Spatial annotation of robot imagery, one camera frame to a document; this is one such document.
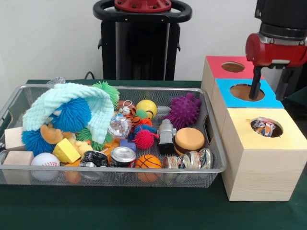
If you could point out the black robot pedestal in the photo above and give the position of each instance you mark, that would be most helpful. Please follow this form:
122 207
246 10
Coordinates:
144 48

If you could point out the colourful polka-dot cloth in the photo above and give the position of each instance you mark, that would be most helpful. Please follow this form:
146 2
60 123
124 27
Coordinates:
262 127

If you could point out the grey toy robot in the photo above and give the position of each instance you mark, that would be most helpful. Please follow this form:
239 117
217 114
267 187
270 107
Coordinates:
166 136

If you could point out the white baseball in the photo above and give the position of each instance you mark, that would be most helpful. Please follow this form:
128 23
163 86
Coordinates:
45 163

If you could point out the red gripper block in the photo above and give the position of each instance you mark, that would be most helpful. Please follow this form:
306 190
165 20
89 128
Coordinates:
275 56

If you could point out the wooden box three holes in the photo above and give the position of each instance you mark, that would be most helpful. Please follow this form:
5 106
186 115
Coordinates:
263 172

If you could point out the black upright panel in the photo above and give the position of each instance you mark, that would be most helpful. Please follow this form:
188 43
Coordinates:
299 79

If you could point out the yellow smiley ball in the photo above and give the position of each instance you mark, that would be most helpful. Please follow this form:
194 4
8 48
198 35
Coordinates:
146 107

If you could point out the shallow silver mesh bin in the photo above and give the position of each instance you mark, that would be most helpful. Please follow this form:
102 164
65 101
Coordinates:
196 179

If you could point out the dark green table cloth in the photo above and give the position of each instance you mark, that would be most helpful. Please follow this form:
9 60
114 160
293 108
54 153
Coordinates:
120 210
299 105

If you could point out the pink spiky rubber ball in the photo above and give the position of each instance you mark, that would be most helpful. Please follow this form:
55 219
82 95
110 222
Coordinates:
144 140

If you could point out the toy hamburger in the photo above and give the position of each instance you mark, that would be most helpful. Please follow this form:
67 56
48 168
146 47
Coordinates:
189 140

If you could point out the mint green waffle cloth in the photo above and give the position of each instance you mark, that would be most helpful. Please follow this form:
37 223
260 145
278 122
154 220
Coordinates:
72 92

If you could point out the purple spiky ball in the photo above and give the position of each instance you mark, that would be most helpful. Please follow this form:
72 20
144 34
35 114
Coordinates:
184 111

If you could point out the silver drink can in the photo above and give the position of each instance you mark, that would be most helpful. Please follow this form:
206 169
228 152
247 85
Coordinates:
122 155

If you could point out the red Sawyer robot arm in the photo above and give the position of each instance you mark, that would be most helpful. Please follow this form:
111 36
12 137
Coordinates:
283 16

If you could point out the small orange basketball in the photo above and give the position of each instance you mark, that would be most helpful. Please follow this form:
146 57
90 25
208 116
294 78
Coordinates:
148 163

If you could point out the blue koosh ball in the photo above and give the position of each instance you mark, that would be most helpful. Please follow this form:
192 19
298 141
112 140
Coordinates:
72 112

